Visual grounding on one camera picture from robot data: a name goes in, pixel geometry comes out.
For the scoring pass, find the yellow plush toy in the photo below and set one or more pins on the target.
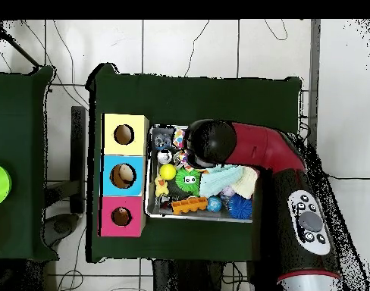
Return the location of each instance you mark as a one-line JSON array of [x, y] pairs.
[[161, 185]]

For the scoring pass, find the grey round stand base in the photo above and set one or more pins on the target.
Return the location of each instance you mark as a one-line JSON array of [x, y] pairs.
[[62, 227]]

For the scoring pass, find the wooden box with three holes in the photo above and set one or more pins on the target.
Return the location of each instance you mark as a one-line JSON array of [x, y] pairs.
[[136, 145]]

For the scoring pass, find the light teal cloth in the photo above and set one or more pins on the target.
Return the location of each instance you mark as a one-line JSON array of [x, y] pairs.
[[220, 180]]

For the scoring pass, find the cream knitted cloth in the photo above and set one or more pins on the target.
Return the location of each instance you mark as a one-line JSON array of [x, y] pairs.
[[247, 182]]

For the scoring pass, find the clear plastic bottle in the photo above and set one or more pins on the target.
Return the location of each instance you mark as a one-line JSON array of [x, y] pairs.
[[162, 141]]

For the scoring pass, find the orange toy building brick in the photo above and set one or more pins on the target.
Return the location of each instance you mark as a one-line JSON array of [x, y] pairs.
[[189, 205]]

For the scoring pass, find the yellow tennis ball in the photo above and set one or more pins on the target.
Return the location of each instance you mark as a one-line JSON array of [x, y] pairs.
[[167, 172]]

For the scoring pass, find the black tripod pole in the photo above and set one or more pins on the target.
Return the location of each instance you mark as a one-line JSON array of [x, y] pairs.
[[21, 50]]

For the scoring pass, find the green spiky ball with eyes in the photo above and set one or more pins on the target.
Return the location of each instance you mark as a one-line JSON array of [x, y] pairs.
[[188, 180]]

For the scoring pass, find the blue spiky rubber ball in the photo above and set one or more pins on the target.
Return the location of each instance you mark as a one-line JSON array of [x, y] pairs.
[[240, 206]]

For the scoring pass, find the dark green side table cloth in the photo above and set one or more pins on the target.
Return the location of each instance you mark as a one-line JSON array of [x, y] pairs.
[[18, 121]]

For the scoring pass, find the white polka dot cloth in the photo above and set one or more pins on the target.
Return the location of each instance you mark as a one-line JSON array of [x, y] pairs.
[[179, 138]]

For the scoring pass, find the grey metal rail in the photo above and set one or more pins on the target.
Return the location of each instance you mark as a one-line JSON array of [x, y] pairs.
[[314, 75]]

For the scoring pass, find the beige round toy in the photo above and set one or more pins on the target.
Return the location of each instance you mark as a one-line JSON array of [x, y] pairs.
[[126, 173]]

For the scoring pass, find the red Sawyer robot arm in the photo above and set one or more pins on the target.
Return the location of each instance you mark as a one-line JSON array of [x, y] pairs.
[[257, 145]]

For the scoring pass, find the blue globe ball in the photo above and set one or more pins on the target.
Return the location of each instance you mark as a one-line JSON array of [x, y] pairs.
[[214, 203]]

